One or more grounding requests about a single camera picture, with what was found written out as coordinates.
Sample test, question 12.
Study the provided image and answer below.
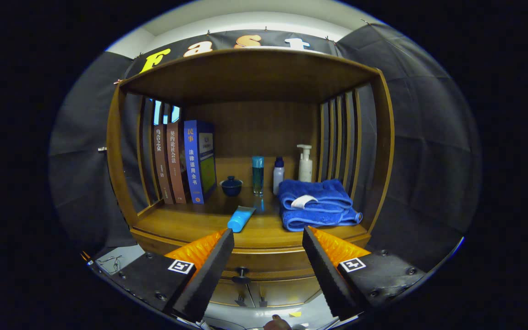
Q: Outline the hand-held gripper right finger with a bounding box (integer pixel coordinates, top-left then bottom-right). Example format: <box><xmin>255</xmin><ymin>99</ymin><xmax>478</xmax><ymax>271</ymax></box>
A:
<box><xmin>302</xmin><ymin>225</ymin><xmax>428</xmax><ymax>320</ymax></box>

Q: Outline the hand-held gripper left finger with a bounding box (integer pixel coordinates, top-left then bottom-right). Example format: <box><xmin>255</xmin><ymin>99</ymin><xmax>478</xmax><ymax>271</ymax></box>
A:
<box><xmin>110</xmin><ymin>228</ymin><xmax>235</xmax><ymax>323</ymax></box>

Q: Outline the wooden drawer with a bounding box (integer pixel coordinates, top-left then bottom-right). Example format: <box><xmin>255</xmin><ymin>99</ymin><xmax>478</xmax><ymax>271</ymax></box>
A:
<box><xmin>143</xmin><ymin>236</ymin><xmax>371</xmax><ymax>285</ymax></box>

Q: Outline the blue squeeze tube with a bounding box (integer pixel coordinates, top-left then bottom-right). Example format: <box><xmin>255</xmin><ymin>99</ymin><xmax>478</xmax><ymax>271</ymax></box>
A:
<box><xmin>227</xmin><ymin>206</ymin><xmax>257</xmax><ymax>233</ymax></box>

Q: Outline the wooden cabinet door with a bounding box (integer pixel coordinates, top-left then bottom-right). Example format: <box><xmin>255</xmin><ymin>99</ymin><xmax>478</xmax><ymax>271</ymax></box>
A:
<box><xmin>248</xmin><ymin>276</ymin><xmax>324</xmax><ymax>307</ymax></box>
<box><xmin>209</xmin><ymin>280</ymin><xmax>252</xmax><ymax>307</ymax></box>

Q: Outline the wooden cabinet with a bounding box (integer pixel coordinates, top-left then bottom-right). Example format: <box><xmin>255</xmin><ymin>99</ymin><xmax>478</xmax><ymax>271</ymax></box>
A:
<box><xmin>106</xmin><ymin>48</ymin><xmax>396</xmax><ymax>308</ymax></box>

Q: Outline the folded blue towel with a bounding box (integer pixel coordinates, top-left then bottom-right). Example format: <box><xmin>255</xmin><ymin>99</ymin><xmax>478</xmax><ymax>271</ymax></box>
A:
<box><xmin>277</xmin><ymin>179</ymin><xmax>363</xmax><ymax>232</ymax></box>

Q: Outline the blue lidded teacup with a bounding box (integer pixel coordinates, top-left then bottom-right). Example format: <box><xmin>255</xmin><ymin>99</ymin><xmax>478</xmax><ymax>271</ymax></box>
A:
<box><xmin>220</xmin><ymin>176</ymin><xmax>243</xmax><ymax>198</ymax></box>

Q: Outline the white bottle blue cap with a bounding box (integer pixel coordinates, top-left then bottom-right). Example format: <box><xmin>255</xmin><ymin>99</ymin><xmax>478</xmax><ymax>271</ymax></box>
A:
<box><xmin>273</xmin><ymin>157</ymin><xmax>285</xmax><ymax>196</ymax></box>

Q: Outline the white pump bottle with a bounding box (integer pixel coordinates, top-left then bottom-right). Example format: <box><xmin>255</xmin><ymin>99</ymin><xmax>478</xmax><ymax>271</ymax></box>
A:
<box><xmin>297</xmin><ymin>144</ymin><xmax>313</xmax><ymax>182</ymax></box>

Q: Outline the clear teal bottle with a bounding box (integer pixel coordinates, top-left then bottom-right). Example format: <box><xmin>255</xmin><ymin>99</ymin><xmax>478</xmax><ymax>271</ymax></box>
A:
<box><xmin>252</xmin><ymin>156</ymin><xmax>265</xmax><ymax>197</ymax></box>

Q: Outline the thick blue book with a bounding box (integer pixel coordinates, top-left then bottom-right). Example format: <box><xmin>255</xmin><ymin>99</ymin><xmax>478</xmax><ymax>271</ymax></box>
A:
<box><xmin>184</xmin><ymin>120</ymin><xmax>217</xmax><ymax>204</ymax></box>

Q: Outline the reddish brown book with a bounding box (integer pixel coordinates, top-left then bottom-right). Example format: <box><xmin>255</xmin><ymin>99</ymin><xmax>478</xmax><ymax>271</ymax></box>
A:
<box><xmin>167</xmin><ymin>121</ymin><xmax>190</xmax><ymax>204</ymax></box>

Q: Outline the dark brown book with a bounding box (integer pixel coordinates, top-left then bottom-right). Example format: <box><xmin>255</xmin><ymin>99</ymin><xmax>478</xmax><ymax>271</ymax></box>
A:
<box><xmin>154</xmin><ymin>124</ymin><xmax>175</xmax><ymax>205</ymax></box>

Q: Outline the grey floor cable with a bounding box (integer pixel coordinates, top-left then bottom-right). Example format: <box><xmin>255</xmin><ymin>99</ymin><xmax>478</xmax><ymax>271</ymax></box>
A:
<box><xmin>95</xmin><ymin>255</ymin><xmax>123</xmax><ymax>274</ymax></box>

